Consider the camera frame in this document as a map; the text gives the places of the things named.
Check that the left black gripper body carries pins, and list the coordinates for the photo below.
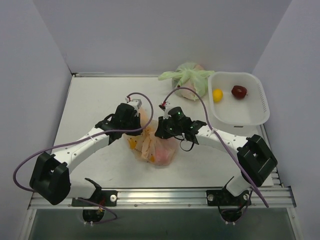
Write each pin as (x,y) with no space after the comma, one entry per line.
(136,127)

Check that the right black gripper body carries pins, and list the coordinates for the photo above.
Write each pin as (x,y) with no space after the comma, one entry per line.
(162,129)

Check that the orange plastic bag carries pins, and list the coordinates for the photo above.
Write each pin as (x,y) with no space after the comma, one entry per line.
(146,147)

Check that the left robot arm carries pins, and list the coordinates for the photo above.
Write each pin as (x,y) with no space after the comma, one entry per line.
(51,174)

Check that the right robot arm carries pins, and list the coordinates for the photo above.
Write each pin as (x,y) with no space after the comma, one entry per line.
(252,155)

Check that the green plastic bag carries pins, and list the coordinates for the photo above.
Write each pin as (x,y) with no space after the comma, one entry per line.
(189,75)

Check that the yellow lemon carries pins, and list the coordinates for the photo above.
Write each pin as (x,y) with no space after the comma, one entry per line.
(217,95)

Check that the white plastic basket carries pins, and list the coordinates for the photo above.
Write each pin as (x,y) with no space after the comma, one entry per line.
(251,111)

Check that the dark red apple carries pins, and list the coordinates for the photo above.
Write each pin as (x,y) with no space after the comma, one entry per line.
(239,92)

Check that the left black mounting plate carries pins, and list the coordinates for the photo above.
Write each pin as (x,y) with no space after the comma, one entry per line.
(106,198)

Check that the black mounting plate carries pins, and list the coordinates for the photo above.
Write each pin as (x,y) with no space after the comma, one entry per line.
(106,198)
(223,198)

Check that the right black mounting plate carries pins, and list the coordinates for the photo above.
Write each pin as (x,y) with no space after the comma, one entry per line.
(223,198)

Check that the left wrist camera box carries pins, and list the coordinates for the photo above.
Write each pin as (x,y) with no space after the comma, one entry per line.
(136,104)

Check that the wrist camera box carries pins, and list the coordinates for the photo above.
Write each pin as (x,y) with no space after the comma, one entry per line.
(166,107)
(136,104)

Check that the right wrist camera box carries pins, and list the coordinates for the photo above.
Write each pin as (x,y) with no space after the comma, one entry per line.
(166,107)

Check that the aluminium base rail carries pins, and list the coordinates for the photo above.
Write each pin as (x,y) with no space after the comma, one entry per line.
(196,198)

